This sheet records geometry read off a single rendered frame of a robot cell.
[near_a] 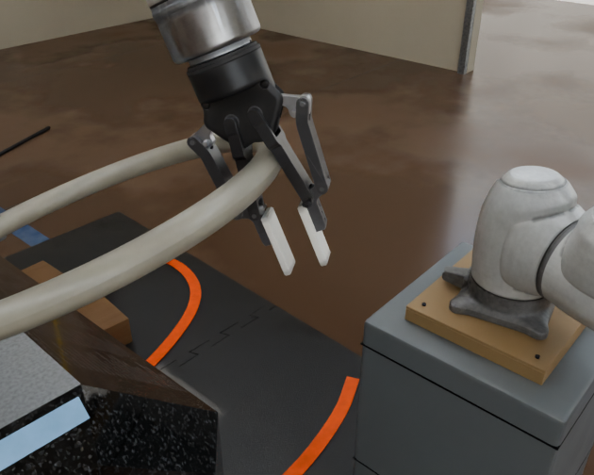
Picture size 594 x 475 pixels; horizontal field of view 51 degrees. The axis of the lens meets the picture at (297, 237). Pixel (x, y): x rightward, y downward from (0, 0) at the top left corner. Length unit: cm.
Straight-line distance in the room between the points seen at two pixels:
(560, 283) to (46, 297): 80
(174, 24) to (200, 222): 18
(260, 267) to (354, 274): 42
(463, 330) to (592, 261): 29
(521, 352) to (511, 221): 23
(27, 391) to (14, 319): 56
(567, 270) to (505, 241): 12
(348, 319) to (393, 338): 132
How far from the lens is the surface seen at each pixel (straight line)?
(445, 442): 130
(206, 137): 65
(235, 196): 56
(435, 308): 124
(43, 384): 108
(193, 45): 59
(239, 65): 59
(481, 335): 120
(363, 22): 616
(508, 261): 114
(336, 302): 261
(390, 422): 137
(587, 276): 104
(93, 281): 51
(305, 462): 200
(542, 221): 111
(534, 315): 124
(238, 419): 213
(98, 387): 109
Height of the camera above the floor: 158
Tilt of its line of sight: 31 degrees down
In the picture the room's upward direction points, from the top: straight up
